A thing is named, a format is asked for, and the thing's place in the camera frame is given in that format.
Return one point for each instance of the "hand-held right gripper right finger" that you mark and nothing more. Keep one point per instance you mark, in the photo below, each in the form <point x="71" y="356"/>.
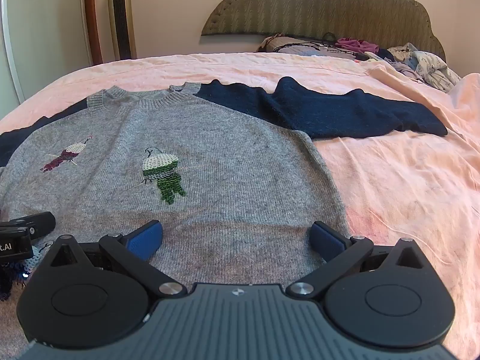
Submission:
<point x="326" y="240"/>

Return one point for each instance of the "grey blue folded cloth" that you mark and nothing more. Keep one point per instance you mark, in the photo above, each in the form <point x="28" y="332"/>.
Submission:
<point x="300" y="50"/>

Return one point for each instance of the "olive padded headboard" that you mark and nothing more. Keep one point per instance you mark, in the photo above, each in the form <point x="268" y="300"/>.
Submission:
<point x="318" y="7"/>

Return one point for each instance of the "gold tower heater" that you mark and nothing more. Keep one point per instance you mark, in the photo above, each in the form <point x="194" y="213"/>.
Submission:
<point x="120" y="15"/>

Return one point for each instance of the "brown wooden door frame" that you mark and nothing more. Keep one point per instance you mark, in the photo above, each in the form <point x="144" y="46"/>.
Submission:
<point x="92" y="18"/>

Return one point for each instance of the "pile of clothes and pillows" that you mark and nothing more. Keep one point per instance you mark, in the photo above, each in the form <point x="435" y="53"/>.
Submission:
<point x="431" y="65"/>

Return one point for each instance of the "white glossy wardrobe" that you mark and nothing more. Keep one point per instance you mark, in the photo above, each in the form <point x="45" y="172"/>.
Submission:
<point x="48" y="30"/>

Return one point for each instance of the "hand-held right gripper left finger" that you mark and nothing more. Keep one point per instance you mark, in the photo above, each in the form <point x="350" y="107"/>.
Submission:
<point x="148" y="238"/>

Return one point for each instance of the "beige patterned cloth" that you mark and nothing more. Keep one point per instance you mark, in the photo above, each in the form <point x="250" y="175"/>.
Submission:
<point x="279" y="41"/>

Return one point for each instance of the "pink bed sheet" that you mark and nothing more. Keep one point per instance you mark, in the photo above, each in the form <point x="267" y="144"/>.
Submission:
<point x="393" y="180"/>

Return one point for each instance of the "grey knit sweater navy sleeves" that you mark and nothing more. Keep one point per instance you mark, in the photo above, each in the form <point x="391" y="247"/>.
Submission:
<point x="232" y="180"/>

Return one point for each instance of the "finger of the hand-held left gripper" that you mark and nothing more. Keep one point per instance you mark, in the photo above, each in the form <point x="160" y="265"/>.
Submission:
<point x="39" y="223"/>

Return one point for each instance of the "magenta garment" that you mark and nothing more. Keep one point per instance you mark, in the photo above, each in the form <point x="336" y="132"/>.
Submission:
<point x="356" y="44"/>

